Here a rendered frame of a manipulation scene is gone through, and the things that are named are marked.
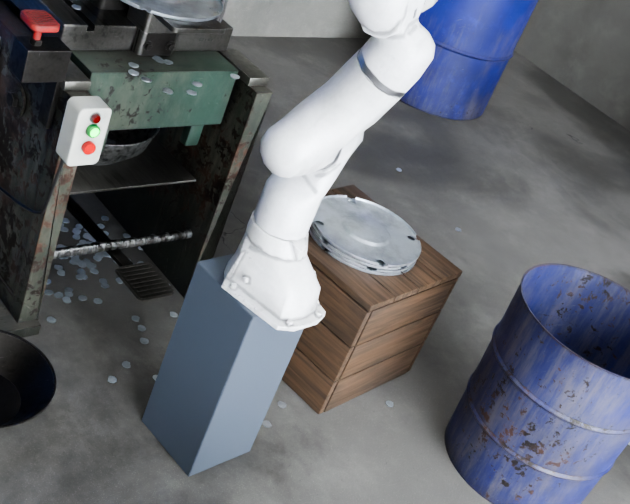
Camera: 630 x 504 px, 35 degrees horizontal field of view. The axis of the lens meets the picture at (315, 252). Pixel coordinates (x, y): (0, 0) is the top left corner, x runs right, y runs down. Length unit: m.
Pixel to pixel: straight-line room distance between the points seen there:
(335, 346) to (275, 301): 0.48
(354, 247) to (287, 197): 0.56
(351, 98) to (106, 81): 0.64
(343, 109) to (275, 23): 2.72
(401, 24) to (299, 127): 0.26
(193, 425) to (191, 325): 0.22
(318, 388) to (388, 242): 0.39
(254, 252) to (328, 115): 0.33
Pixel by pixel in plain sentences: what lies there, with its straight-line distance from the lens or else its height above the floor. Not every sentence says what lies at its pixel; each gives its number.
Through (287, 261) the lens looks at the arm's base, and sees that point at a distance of 1.92.
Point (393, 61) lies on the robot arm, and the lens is 1.70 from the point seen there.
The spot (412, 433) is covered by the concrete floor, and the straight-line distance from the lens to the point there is 2.57.
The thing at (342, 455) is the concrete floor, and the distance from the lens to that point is 2.42.
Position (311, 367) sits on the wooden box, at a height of 0.10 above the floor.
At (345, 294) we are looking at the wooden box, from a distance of 2.32.
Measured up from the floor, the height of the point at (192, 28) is 0.78.
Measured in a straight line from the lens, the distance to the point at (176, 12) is 2.20.
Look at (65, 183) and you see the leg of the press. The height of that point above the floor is 0.41.
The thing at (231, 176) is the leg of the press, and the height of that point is 0.39.
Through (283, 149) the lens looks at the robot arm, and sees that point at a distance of 1.75.
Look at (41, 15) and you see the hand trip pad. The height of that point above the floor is 0.76.
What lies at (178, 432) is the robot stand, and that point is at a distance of 2.19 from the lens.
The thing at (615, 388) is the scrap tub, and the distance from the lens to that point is 2.28.
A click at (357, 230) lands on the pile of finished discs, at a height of 0.38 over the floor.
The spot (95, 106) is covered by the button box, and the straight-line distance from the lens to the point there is 2.06.
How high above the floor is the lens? 1.57
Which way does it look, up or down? 31 degrees down
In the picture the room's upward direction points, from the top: 23 degrees clockwise
